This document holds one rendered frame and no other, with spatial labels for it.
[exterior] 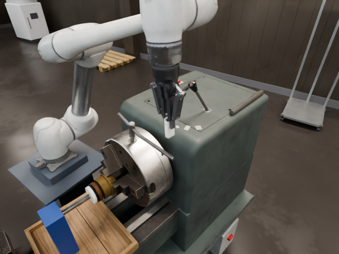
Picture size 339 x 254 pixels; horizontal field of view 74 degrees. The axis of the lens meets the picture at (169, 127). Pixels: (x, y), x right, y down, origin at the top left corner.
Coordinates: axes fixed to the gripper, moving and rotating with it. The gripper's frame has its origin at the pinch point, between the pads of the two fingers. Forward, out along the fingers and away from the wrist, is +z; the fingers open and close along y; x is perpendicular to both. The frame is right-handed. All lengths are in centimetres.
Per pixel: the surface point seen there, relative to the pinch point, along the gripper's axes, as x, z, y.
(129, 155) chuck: -8.6, 13.2, -12.5
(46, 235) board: -42, 45, -32
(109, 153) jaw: -11.0, 17.1, -23.7
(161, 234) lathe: -5, 58, -5
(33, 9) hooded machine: 177, -2, -729
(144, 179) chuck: -8.6, 20.0, -5.4
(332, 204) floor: 155, 140, 43
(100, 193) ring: -21.3, 25.0, -15.9
